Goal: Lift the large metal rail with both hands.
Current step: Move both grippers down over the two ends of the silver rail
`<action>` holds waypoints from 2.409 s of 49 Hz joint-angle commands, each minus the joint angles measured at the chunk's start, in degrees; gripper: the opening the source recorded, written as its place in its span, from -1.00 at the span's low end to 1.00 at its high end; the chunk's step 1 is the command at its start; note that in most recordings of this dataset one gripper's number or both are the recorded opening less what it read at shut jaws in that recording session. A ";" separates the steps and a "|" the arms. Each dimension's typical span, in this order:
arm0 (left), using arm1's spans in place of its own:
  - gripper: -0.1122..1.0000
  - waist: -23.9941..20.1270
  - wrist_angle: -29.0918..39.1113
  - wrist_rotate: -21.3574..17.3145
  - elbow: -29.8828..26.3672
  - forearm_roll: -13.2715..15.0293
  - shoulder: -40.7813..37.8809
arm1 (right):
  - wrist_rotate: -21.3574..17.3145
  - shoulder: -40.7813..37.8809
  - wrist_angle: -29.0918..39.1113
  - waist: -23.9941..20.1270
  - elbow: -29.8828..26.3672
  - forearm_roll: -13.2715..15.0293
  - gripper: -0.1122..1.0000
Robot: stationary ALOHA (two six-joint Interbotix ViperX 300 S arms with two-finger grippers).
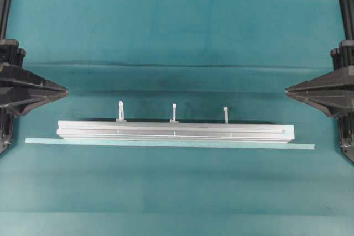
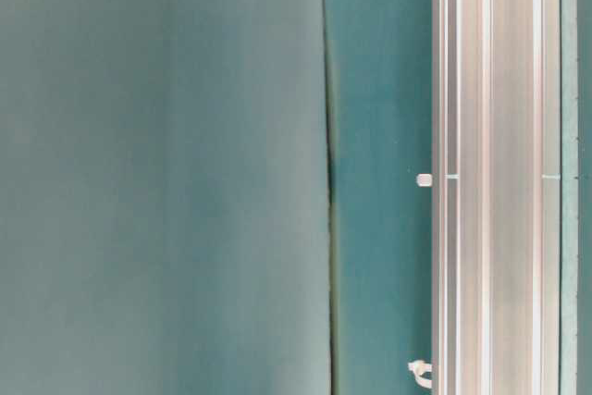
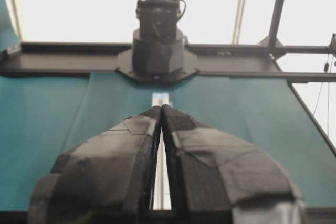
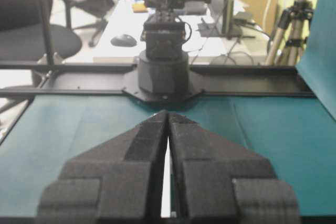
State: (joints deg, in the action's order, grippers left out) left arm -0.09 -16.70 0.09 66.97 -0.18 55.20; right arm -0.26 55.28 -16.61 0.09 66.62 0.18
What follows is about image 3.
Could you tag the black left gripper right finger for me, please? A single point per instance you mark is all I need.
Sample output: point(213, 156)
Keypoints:
point(216, 177)

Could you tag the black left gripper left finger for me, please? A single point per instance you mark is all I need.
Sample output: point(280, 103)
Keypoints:
point(107, 179)

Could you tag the large aluminium extrusion rail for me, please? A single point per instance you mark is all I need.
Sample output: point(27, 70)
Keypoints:
point(162, 199)

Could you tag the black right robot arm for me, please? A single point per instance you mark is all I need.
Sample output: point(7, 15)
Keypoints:
point(158, 26)

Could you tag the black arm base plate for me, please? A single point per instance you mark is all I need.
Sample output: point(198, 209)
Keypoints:
point(158, 69)

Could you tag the black metal frame beam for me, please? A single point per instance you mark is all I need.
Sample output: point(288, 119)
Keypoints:
point(254, 61)

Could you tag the black vertical frame post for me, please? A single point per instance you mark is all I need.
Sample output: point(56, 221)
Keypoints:
point(275, 21)

